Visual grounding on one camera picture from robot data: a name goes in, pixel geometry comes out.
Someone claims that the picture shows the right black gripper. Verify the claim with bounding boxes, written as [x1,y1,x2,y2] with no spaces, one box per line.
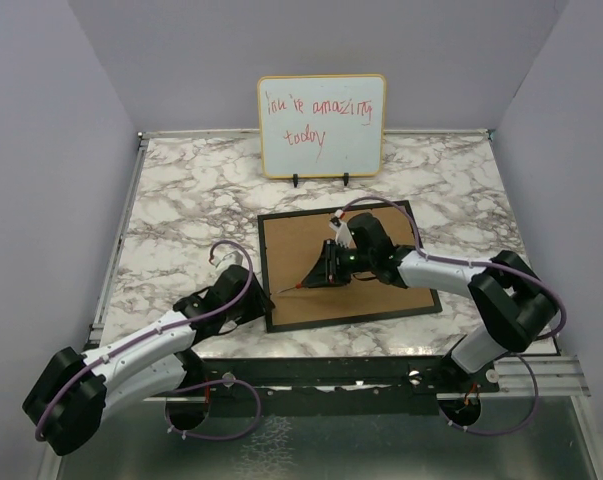
[303,239,375,288]

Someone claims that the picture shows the black picture frame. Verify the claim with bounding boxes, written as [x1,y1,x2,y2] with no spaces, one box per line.
[257,207,442,333]

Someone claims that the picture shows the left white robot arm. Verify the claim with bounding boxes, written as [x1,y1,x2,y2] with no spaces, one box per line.
[22,265,274,456]

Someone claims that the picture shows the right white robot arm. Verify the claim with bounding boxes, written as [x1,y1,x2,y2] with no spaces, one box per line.
[300,212,559,391]

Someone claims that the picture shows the black whiteboard stand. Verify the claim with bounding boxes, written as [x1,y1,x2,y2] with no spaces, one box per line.
[291,172,351,188]

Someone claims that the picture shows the yellow-framed whiteboard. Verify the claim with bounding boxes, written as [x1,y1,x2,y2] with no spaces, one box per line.
[257,74,387,179]

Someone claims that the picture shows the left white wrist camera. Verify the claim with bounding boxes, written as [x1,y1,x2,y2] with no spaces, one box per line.
[209,250,244,271]

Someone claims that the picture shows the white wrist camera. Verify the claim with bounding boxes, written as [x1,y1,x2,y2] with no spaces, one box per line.
[329,209,353,248]
[209,250,244,271]

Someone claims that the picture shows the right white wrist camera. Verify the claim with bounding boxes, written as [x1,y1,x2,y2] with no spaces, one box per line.
[329,209,353,248]

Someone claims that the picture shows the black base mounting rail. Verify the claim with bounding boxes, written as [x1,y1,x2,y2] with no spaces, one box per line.
[174,356,499,417]

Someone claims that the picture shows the aluminium table edge rail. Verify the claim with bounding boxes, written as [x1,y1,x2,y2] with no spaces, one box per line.
[82,132,148,350]

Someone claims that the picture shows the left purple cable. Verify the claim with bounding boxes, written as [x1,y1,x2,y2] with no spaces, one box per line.
[33,240,265,442]

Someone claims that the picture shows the purple cable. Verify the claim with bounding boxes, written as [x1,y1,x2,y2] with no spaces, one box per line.
[338,195,567,437]
[33,240,265,442]

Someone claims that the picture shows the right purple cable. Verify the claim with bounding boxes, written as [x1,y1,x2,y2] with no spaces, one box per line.
[338,195,567,437]

